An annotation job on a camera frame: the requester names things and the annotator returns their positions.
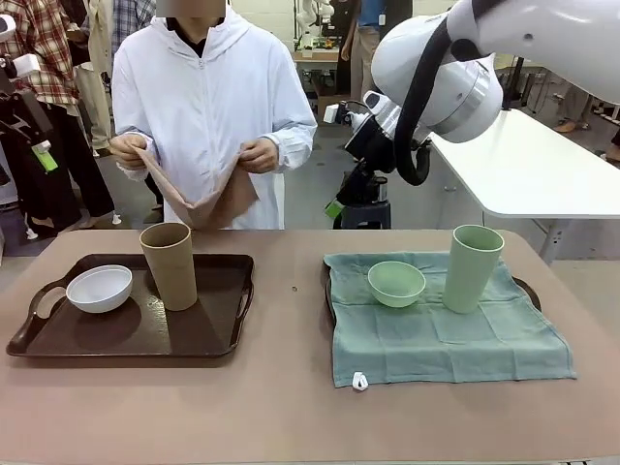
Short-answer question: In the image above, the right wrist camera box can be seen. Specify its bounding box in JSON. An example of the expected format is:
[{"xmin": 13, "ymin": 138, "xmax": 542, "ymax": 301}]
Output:
[{"xmin": 323, "ymin": 101, "xmax": 357, "ymax": 127}]

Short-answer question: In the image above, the person's left forearm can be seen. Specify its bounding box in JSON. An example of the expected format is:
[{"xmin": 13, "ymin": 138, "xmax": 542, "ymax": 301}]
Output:
[{"xmin": 270, "ymin": 121, "xmax": 319, "ymax": 171}]

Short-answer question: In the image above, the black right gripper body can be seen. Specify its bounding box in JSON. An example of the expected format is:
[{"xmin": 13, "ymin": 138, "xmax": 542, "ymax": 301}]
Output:
[{"xmin": 334, "ymin": 119, "xmax": 404, "ymax": 208}]

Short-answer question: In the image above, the pale green bowl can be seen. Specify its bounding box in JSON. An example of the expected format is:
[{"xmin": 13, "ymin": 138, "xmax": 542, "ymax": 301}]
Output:
[{"xmin": 366, "ymin": 261, "xmax": 428, "ymax": 308}]

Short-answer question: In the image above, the person in tan trousers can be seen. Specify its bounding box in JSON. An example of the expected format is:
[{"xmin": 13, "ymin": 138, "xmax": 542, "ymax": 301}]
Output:
[{"xmin": 340, "ymin": 0, "xmax": 382, "ymax": 106}]

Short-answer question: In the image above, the person in white hoodie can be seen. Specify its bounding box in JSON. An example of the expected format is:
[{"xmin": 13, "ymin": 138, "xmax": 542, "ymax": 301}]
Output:
[{"xmin": 110, "ymin": 3, "xmax": 319, "ymax": 232}]

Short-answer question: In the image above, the white bowl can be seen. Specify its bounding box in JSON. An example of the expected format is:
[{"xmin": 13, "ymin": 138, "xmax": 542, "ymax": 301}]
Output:
[{"xmin": 65, "ymin": 263, "xmax": 134, "ymax": 315}]

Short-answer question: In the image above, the person's right hand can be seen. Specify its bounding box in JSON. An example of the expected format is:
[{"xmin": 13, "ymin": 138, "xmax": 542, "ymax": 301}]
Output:
[{"xmin": 109, "ymin": 134, "xmax": 153, "ymax": 169}]

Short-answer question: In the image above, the pale green tall cup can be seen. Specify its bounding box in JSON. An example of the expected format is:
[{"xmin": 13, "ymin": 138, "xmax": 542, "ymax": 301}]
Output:
[{"xmin": 442, "ymin": 224, "xmax": 506, "ymax": 315}]

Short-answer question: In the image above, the tan tall cup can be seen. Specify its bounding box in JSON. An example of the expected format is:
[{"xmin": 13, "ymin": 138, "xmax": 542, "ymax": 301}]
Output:
[{"xmin": 139, "ymin": 222, "xmax": 200, "ymax": 312}]

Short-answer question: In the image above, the person in dark red top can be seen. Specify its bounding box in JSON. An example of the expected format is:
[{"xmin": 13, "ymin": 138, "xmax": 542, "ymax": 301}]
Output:
[{"xmin": 553, "ymin": 84, "xmax": 595, "ymax": 134}]

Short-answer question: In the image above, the teal green cloth mat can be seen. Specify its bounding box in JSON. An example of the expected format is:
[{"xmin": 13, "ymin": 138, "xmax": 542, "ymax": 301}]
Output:
[{"xmin": 323, "ymin": 251, "xmax": 579, "ymax": 389}]

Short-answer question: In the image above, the thick black arm hose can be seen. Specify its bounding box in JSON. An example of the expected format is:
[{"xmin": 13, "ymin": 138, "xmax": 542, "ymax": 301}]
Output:
[{"xmin": 392, "ymin": 12, "xmax": 486, "ymax": 188}]

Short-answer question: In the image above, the person in beige coat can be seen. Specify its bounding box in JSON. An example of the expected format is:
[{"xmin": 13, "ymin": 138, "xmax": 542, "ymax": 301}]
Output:
[{"xmin": 75, "ymin": 0, "xmax": 115, "ymax": 157}]

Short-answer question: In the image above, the dark brown serving tray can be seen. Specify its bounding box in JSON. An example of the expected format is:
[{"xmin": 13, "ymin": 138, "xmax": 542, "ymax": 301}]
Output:
[
  {"xmin": 5, "ymin": 253, "xmax": 257, "ymax": 360},
  {"xmin": 324, "ymin": 275, "xmax": 543, "ymax": 335}
]

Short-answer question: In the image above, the person's left hand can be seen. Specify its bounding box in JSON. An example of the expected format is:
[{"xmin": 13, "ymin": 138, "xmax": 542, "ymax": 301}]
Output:
[{"xmin": 239, "ymin": 137, "xmax": 281, "ymax": 173}]

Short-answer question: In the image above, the cardboard box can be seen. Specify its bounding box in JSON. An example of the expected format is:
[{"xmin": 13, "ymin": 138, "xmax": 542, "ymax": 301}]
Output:
[{"xmin": 313, "ymin": 82, "xmax": 351, "ymax": 128}]

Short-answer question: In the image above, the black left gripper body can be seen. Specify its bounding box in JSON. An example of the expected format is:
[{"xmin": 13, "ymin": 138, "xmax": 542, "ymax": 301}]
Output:
[{"xmin": 0, "ymin": 88, "xmax": 53, "ymax": 147}]

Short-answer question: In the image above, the person in blue plaid shirt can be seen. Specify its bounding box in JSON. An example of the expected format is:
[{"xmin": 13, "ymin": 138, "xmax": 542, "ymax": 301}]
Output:
[{"xmin": 111, "ymin": 0, "xmax": 159, "ymax": 31}]

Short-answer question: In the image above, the black stool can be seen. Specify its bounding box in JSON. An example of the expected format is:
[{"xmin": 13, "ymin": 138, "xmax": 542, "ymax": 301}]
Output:
[{"xmin": 332, "ymin": 200, "xmax": 392, "ymax": 231}]

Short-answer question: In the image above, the tan cloth mat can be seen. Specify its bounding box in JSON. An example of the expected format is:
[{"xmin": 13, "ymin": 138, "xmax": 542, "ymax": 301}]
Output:
[{"xmin": 132, "ymin": 144, "xmax": 261, "ymax": 232}]

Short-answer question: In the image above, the person in red plaid shirt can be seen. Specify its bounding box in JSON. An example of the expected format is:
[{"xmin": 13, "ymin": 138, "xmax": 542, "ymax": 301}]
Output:
[{"xmin": 0, "ymin": 0, "xmax": 117, "ymax": 239}]

